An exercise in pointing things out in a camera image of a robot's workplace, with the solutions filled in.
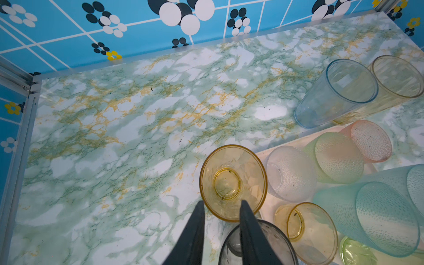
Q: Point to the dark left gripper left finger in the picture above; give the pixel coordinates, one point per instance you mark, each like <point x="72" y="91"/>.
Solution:
<point x="189" y="247"/>

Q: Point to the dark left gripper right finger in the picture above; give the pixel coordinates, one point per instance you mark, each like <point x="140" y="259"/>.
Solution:
<point x="255" y="238"/>

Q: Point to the grey smoky glass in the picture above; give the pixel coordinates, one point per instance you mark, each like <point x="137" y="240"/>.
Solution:
<point x="275" y="249"/>

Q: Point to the amber short glass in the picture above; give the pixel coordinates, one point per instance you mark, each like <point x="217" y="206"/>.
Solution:
<point x="310" y="230"/>

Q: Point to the clear frosted textured cup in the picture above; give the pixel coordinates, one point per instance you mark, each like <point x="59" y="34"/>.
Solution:
<point x="291" y="175"/>

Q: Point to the green clear glass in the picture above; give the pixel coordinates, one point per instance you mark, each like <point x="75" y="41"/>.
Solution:
<point x="354" y="253"/>

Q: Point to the light green textured cup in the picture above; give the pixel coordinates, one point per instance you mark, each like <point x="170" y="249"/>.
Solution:
<point x="336" y="158"/>

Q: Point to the teal textured cup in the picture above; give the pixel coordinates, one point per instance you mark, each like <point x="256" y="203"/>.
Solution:
<point x="408" y="181"/>
<point x="374" y="214"/>

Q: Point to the pink textured cup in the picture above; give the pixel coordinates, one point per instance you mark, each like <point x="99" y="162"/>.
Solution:
<point x="372" y="141"/>

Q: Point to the yellow clear tall glass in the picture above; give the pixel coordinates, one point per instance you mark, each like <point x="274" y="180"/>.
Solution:
<point x="398" y="82"/>

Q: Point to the beige rectangular tray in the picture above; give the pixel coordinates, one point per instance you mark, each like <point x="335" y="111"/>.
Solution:
<point x="319" y="187"/>

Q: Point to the yellow clear glass left column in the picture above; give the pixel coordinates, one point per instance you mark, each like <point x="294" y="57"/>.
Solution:
<point x="229" y="175"/>

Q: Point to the blue clear tall glass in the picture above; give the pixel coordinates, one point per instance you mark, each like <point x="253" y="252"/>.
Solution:
<point x="344" y="86"/>

